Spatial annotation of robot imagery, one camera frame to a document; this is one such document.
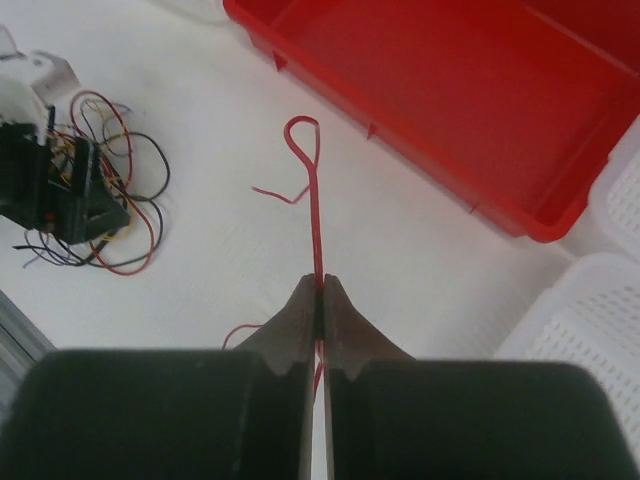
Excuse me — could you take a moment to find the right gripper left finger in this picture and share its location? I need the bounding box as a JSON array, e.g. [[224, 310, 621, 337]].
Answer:
[[1, 275, 316, 479]]

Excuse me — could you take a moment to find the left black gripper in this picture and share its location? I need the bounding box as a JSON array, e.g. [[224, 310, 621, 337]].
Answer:
[[1, 122, 130, 245]]

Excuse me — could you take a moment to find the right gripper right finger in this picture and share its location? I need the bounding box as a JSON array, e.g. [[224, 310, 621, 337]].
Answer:
[[323, 275, 639, 479]]

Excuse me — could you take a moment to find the multicolour wire bundle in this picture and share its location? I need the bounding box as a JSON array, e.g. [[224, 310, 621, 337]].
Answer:
[[13, 89, 172, 276]]

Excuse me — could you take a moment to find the red wire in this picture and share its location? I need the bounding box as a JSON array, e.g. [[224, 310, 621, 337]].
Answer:
[[222, 115, 329, 401]]

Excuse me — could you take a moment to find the white near rectangular basket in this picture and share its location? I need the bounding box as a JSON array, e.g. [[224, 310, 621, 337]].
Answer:
[[492, 252, 640, 381]]

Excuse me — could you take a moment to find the white rectangular basket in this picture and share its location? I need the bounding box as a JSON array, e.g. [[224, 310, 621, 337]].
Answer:
[[492, 252, 640, 381], [588, 117, 639, 260]]

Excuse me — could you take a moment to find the white far rectangular basket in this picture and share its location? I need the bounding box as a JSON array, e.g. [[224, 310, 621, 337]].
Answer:
[[588, 117, 639, 260]]

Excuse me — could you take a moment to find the red plastic bin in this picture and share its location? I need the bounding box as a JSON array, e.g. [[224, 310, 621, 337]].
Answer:
[[224, 0, 639, 243]]

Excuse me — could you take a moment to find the aluminium mounting rail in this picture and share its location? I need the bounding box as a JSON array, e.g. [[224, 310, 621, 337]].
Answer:
[[1, 292, 55, 374]]

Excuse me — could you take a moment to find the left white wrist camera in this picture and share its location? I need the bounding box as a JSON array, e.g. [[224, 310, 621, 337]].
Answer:
[[1, 25, 80, 131]]

